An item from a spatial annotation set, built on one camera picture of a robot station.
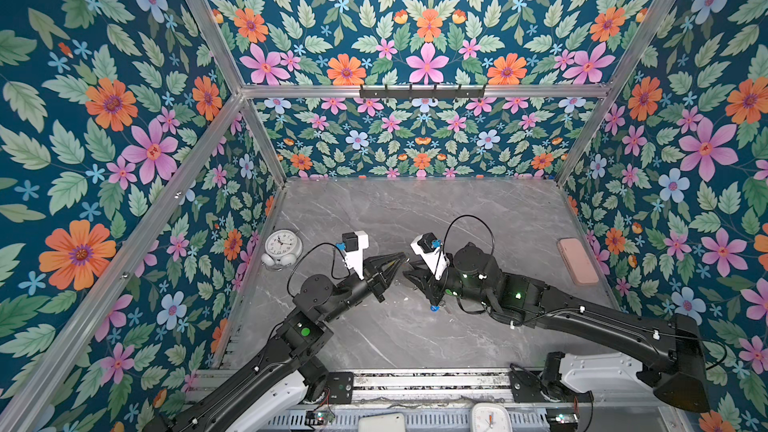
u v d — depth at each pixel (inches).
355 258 22.3
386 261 23.8
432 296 22.6
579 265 36.7
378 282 22.2
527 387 28.8
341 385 29.0
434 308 34.2
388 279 24.1
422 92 36.6
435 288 22.9
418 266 25.9
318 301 19.4
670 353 15.8
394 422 26.6
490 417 26.6
